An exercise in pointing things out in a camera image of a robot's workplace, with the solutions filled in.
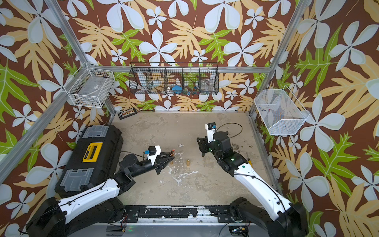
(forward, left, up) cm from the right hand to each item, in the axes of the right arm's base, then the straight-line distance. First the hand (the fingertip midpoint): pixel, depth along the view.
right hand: (200, 137), depth 78 cm
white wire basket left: (+26, +63, +14) cm, 70 cm away
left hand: (-11, +14, +2) cm, 17 cm away
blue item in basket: (+34, +14, +6) cm, 37 cm away
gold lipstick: (-5, +7, -19) cm, 21 cm away
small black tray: (+37, +60, -21) cm, 74 cm away
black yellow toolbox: (-10, +56, -5) cm, 57 cm away
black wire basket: (+37, +10, +12) cm, 40 cm away
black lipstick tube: (-12, +14, +5) cm, 19 cm away
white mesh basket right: (+15, -47, +4) cm, 50 cm away
